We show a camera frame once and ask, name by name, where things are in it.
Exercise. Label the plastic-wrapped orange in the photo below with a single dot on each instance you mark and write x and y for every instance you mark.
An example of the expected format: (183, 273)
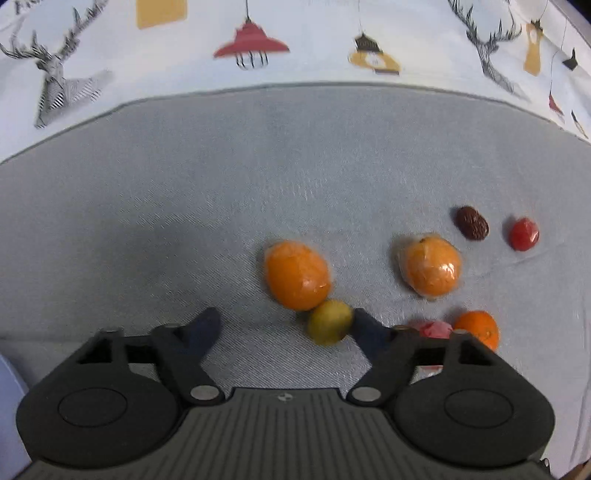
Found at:
(431, 267)
(295, 274)

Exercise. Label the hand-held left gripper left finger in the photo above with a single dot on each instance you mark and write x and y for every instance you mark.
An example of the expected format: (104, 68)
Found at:
(203, 328)

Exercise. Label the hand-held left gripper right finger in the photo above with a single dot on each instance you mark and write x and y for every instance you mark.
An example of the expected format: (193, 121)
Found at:
(365, 331)

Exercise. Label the green jujube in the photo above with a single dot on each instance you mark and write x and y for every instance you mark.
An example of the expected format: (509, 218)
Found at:
(328, 323)

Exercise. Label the grey bed cover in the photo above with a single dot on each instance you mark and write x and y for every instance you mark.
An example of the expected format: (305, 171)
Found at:
(184, 207)

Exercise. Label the white deer-print bed sheet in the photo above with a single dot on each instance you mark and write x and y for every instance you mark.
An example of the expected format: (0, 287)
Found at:
(323, 27)

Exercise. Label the dark red dried date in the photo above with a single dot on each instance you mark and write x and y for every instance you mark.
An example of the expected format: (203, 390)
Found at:
(471, 223)

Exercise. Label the red plastic-wrapped fruit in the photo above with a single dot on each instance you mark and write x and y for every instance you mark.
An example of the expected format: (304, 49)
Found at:
(524, 234)
(436, 330)

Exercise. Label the small bare tangerine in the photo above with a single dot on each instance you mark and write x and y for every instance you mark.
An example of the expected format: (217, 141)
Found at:
(480, 327)

